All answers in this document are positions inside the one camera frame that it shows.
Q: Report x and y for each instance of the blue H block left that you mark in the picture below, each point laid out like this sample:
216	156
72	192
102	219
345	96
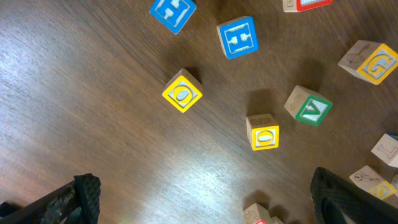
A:
173	13

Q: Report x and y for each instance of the yellow S block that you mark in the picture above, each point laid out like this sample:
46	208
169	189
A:
371	182

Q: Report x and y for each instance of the yellow O block tilted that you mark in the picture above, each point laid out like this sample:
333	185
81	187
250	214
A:
262	131

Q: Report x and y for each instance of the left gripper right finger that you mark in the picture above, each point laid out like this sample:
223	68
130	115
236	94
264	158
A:
334	198

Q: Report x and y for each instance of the yellow C block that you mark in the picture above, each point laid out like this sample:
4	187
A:
276	220

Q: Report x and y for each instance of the green L block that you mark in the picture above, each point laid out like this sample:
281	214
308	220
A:
386	149

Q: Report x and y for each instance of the red 6 block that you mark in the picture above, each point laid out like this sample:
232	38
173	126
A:
303	5

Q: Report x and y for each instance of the yellow O block far left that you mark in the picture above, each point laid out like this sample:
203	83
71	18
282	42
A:
183	90

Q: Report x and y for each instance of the green V block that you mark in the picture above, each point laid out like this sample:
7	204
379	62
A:
307	106

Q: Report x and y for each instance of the red I block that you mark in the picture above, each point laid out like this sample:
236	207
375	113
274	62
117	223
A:
256	214

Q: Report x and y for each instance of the yellow block centre left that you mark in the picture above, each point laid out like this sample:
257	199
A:
369	61

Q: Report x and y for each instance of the blue H block tilted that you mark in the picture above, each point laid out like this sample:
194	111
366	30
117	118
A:
238	37

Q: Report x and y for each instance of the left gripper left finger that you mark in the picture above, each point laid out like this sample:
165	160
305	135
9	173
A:
75	202

